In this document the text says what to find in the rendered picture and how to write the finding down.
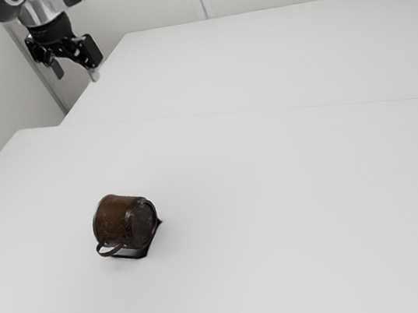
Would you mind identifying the brown rusty metal mug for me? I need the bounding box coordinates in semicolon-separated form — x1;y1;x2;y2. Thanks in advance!
88;187;163;258

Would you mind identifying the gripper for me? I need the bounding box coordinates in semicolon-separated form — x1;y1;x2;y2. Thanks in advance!
21;6;108;92

